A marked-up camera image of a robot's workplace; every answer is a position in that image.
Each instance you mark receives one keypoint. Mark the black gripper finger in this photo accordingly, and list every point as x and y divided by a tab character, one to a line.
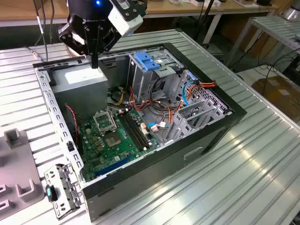
110	39
75	43

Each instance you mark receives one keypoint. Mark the grey metal disk bay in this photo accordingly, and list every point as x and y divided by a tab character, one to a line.
182	127

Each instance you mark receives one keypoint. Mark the blue plastic drive latch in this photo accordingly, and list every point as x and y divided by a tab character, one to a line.
146	62

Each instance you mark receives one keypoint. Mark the grey power supply unit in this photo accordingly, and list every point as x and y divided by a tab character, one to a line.
79	93

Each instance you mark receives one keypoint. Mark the grey optical drive cage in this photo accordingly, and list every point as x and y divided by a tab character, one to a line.
143	79

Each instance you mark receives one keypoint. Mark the long wooden desk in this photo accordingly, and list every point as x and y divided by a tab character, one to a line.
23	11

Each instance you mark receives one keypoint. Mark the black RAM slot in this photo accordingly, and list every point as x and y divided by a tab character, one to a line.
131	131
138	130

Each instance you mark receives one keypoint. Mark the white box on desk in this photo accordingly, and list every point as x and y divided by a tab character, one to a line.
199	2

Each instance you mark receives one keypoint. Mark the CPU socket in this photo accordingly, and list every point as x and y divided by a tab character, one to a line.
112	140

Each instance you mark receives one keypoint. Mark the green motherboard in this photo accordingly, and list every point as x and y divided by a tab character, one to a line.
126	150

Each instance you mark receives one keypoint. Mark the blue expansion slot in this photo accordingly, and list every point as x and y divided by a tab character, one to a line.
112	167

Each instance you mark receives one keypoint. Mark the grey parts rack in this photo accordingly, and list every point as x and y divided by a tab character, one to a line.
14	168

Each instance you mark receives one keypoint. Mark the black open PC case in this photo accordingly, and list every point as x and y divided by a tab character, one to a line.
140	182

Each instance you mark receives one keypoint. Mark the black clip with blue mark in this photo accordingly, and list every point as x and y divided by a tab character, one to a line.
48	192

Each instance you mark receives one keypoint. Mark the small black device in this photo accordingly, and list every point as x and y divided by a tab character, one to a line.
262	2

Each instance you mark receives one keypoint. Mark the metal slat side table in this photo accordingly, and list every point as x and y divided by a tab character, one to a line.
276	28

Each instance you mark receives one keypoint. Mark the brown cardboard box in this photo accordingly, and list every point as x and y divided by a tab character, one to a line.
276	91

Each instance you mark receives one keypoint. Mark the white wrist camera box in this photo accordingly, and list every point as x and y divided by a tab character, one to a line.
124	21

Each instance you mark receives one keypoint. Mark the grey card retainer bracket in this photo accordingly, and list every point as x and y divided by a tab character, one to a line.
58	174

